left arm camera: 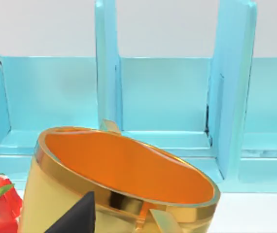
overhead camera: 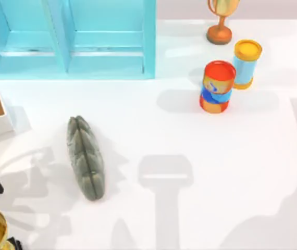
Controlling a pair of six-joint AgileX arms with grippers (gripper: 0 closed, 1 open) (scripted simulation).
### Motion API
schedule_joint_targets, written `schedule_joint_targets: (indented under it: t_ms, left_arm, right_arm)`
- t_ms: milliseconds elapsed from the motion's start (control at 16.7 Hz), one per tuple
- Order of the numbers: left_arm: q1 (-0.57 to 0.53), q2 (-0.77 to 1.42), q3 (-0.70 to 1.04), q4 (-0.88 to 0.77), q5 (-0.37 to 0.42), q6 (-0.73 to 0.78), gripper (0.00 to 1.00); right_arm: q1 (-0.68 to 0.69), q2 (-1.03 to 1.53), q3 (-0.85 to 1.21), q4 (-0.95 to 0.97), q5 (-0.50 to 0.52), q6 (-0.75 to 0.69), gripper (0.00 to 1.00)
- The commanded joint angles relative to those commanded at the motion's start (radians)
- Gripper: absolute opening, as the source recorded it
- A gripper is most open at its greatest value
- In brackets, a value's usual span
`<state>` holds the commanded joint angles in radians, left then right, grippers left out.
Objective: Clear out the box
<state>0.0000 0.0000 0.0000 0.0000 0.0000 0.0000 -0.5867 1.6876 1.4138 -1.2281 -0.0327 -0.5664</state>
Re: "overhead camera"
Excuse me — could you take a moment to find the grey bread loaf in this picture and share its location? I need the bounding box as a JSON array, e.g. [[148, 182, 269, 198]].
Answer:
[[66, 115, 105, 202]]

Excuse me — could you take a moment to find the red and blue can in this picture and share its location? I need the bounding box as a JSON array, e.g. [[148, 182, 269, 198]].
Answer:
[[199, 60, 237, 115]]

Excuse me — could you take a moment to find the light blue rack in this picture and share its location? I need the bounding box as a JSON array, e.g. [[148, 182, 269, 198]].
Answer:
[[0, 0, 157, 81]]

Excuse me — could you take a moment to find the blue can with yellow lid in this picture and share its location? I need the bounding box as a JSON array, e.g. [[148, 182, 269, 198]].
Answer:
[[232, 39, 263, 90]]

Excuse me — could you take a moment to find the bronze trophy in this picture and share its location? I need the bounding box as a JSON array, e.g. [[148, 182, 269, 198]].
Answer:
[[206, 0, 241, 45]]

